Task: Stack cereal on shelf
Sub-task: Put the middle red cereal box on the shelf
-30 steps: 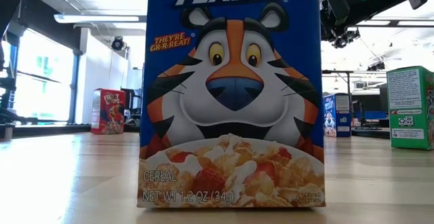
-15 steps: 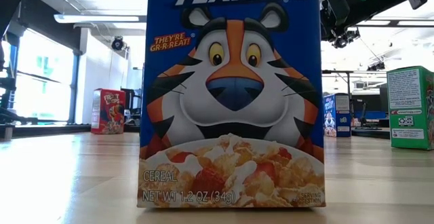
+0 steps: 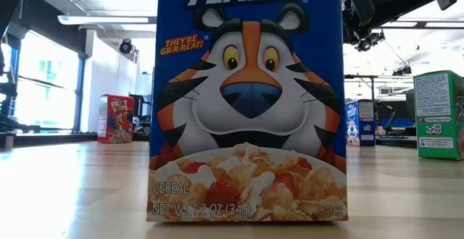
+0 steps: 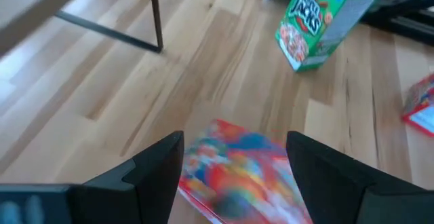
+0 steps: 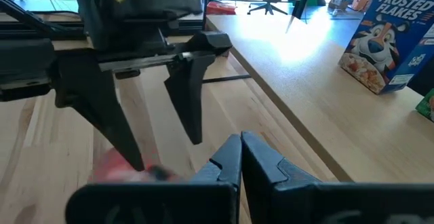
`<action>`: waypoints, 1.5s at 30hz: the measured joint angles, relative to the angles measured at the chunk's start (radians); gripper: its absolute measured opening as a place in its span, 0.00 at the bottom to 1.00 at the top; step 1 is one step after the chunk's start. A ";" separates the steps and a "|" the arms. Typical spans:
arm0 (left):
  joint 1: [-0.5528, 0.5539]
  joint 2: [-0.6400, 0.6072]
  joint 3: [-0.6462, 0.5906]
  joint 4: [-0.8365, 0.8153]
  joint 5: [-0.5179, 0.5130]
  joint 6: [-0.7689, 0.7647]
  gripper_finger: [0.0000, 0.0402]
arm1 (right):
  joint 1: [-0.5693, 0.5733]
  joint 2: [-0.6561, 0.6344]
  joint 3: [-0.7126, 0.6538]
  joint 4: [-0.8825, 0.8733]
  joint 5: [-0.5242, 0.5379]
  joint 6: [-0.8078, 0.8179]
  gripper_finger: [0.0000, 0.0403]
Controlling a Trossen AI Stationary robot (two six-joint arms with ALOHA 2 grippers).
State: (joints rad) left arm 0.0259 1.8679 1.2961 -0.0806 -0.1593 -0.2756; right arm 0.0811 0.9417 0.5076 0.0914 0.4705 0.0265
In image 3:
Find linear ceiling light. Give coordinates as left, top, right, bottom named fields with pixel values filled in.
left=57, top=14, right=464, bottom=29

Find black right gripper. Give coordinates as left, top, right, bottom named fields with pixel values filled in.
left=342, top=0, right=377, bottom=46

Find black monitor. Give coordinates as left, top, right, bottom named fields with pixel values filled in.
left=405, top=93, right=415, bottom=121
left=128, top=93, right=152, bottom=124

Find grey metal bracket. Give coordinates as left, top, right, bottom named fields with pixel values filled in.
left=0, top=133, right=15, bottom=151

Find Frosted Flakes cereal box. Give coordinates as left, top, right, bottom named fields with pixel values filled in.
left=146, top=0, right=349, bottom=222
left=346, top=99, right=377, bottom=147

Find black equipment rack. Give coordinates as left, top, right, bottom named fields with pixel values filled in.
left=0, top=70, right=41, bottom=133

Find Froot Loops cereal box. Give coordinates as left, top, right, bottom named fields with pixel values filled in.
left=96, top=93, right=136, bottom=145

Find Apple Jacks cereal box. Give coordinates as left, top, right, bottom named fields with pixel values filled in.
left=413, top=70, right=464, bottom=161

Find black ceiling camera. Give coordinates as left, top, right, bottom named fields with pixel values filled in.
left=118, top=38, right=138, bottom=56

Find blue table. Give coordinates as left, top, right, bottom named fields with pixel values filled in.
left=378, top=118, right=415, bottom=128

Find window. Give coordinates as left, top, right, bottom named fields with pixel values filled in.
left=0, top=32, right=86, bottom=131

